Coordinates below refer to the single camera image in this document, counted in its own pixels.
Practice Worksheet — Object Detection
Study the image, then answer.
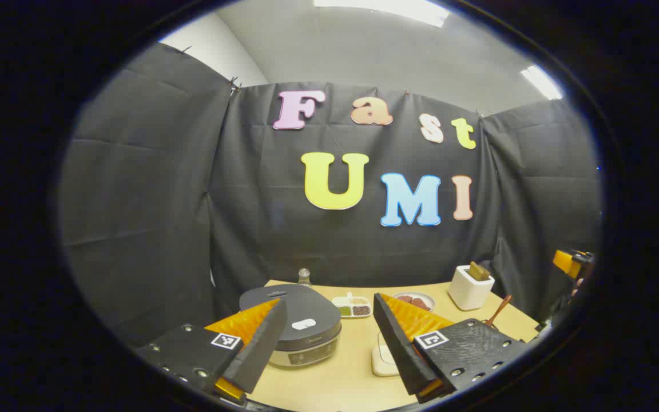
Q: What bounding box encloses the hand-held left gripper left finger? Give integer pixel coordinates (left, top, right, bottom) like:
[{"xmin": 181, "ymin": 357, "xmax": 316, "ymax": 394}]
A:
[{"xmin": 135, "ymin": 298, "xmax": 289, "ymax": 406}]

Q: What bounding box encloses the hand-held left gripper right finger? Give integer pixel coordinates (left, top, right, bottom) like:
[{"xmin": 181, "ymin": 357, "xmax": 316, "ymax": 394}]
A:
[{"xmin": 372, "ymin": 293, "xmax": 536, "ymax": 404}]

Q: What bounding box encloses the clear plastic rice box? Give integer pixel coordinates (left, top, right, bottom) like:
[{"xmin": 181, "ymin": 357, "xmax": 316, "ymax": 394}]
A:
[{"xmin": 371, "ymin": 331, "xmax": 402, "ymax": 377}]

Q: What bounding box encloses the grey rice cooker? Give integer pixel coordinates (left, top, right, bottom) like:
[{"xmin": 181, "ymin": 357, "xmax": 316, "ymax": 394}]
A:
[{"xmin": 239, "ymin": 284, "xmax": 343, "ymax": 369}]

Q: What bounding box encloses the brown wooden spoon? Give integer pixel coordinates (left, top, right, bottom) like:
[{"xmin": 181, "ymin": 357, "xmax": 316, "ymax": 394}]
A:
[{"xmin": 484, "ymin": 295, "xmax": 513, "ymax": 328}]

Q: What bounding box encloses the white round plate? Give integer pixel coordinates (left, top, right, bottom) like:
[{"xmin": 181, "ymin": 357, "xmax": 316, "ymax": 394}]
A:
[{"xmin": 392, "ymin": 292, "xmax": 436, "ymax": 312}]

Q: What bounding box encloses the white divided bean dish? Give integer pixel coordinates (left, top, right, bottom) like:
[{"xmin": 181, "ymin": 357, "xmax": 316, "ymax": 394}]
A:
[{"xmin": 332, "ymin": 293, "xmax": 372, "ymax": 319}]

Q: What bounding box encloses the white toaster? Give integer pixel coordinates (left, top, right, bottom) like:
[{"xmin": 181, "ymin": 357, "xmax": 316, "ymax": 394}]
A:
[{"xmin": 448, "ymin": 264, "xmax": 495, "ymax": 311}]

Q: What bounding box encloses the ceiling light panel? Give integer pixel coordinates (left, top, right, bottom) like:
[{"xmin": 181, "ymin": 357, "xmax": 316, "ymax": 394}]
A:
[{"xmin": 521, "ymin": 65, "xmax": 563, "ymax": 101}]

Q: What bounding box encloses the black backdrop cloth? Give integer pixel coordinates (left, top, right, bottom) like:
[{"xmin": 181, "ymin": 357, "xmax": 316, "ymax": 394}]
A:
[{"xmin": 58, "ymin": 41, "xmax": 604, "ymax": 344}]

